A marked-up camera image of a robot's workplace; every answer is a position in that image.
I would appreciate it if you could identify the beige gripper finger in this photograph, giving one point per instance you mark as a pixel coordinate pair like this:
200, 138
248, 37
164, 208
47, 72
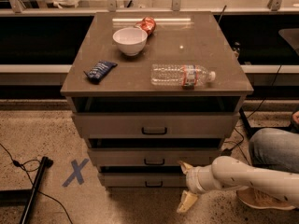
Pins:
185, 167
188, 199

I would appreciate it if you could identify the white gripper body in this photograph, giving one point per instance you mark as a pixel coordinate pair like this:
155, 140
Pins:
192, 179

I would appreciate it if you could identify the grey drawer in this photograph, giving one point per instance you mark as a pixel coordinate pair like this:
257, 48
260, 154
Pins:
144, 180
155, 125
151, 156

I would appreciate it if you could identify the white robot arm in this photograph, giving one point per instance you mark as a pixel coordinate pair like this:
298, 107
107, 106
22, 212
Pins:
227, 173

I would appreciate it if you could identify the grey drawer cabinet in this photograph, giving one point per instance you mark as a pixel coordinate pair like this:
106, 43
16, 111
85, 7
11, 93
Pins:
179, 38

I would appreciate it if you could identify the person hand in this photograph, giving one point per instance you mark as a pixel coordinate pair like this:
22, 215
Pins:
295, 117

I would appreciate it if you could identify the person leg in jeans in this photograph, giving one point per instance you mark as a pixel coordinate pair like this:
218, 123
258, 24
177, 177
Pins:
275, 149

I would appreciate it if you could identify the clear plastic water bottle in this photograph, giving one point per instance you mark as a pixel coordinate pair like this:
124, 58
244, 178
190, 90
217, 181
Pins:
180, 75

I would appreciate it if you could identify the blue tape cross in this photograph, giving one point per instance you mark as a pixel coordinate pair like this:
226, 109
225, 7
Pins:
76, 174

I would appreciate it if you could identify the blue snack bag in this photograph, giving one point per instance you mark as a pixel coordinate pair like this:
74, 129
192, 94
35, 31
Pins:
99, 71

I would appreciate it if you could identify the white bowl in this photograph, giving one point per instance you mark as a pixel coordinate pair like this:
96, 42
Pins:
130, 40

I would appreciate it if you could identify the crushed red soda can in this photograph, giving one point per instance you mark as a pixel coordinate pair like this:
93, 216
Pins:
148, 25

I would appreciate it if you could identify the black stand leg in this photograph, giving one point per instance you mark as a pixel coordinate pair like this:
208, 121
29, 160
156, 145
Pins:
26, 197

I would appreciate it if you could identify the metal railing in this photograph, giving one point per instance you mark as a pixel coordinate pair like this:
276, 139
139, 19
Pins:
84, 7

